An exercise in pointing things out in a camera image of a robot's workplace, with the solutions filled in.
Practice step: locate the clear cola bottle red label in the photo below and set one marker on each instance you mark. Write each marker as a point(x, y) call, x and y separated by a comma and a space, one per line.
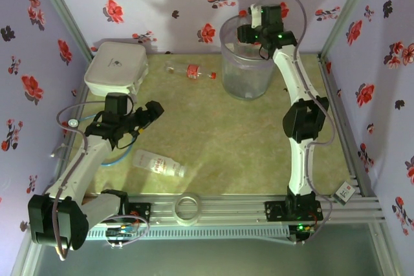
point(193, 71)
point(241, 14)

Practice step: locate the white bottle red print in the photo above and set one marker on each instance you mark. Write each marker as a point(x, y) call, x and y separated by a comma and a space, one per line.
point(158, 163)

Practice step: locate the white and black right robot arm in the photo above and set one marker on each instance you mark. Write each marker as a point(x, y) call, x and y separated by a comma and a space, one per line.
point(296, 72)

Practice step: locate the clear plastic bin purple rim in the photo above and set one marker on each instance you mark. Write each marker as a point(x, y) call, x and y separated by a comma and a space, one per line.
point(246, 79)

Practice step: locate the small white round disc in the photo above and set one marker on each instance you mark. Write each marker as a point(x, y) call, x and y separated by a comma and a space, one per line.
point(73, 123)

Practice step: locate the white lidded plastic box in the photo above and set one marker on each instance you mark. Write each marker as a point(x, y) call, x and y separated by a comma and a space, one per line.
point(113, 66)

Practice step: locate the clear tape roll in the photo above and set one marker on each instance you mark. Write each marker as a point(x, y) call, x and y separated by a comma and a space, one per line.
point(187, 221)

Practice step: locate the small white printed card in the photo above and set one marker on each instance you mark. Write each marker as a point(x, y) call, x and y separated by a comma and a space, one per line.
point(344, 194)

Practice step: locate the aluminium upright post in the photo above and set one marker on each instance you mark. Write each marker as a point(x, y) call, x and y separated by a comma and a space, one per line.
point(59, 7)
point(347, 7)

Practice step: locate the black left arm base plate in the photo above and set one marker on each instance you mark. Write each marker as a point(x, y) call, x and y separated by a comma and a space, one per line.
point(139, 211)

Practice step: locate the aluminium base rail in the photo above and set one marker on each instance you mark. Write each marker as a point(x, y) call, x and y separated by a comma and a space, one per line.
point(233, 208)

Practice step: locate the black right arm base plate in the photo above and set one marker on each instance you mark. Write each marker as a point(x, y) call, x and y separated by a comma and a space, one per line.
point(275, 211)

